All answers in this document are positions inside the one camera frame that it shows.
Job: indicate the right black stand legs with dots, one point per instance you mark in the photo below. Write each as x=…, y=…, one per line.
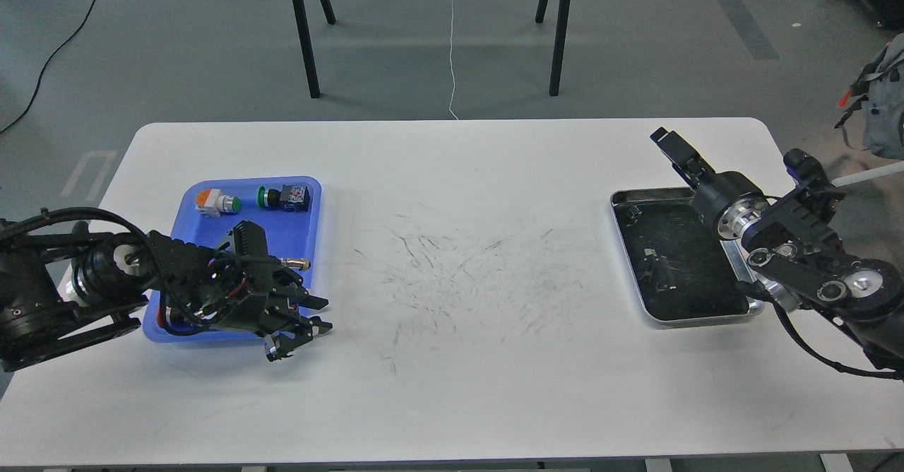
x=559, y=41

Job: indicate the green push button switch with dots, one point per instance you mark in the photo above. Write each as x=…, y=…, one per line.
x=294, y=198

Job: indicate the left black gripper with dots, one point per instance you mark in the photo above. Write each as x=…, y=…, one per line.
x=268, y=314

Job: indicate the small black industrial part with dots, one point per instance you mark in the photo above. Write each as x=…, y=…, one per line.
x=633, y=212

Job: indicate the left black stand legs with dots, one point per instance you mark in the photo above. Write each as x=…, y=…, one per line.
x=299, y=10

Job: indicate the white office chair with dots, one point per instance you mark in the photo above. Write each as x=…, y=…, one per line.
x=870, y=174

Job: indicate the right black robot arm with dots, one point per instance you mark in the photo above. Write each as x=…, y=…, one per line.
x=796, y=259

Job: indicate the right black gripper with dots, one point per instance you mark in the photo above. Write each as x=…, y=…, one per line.
x=727, y=202

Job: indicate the black stand legs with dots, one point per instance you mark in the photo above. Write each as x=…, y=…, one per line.
x=559, y=41
x=299, y=10

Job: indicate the blue plastic tray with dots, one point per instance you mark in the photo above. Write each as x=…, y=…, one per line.
x=282, y=225

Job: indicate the orange push button switch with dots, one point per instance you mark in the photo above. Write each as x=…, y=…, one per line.
x=212, y=202

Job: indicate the steel metal tray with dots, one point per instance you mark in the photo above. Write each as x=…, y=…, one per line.
x=684, y=276

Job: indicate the grey backpack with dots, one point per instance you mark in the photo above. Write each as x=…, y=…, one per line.
x=878, y=92

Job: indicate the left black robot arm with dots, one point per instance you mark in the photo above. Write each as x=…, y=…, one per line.
x=73, y=278

